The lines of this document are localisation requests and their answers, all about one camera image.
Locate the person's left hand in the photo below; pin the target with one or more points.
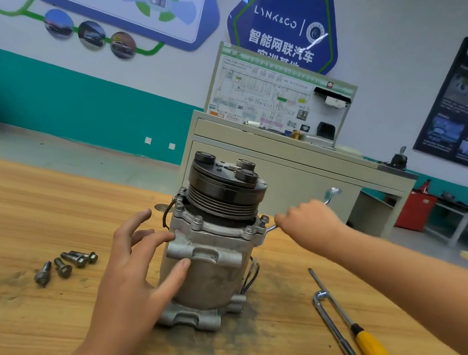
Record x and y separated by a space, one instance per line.
126 301

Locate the person's right hand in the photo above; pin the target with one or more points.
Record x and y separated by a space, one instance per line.
311 227

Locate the silver combination wrench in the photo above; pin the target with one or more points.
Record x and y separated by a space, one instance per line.
331 193

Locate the removed bolt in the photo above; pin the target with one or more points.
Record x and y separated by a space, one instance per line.
73 258
86 256
43 272
62 268

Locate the grey metal compressor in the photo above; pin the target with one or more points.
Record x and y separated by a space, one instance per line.
213 244

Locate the person's right forearm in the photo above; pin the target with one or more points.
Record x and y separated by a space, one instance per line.
422 290

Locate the beige workbench cabinet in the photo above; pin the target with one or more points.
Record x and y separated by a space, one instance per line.
247 155

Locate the red cabinet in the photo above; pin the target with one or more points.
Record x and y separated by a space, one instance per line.
416 212

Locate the small black device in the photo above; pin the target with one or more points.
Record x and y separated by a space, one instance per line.
399 159

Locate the silver L-shaped socket wrench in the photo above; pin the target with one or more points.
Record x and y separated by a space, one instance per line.
340 334

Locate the white wiring display board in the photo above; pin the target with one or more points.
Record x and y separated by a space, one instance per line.
253 93

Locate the white wall outlet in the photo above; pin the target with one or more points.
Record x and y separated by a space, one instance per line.
148 140

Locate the blue hexagon wall sign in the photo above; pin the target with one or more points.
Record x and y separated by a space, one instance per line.
285 17

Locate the round photo wall decal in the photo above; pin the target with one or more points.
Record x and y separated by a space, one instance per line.
59 23
123 45
91 34

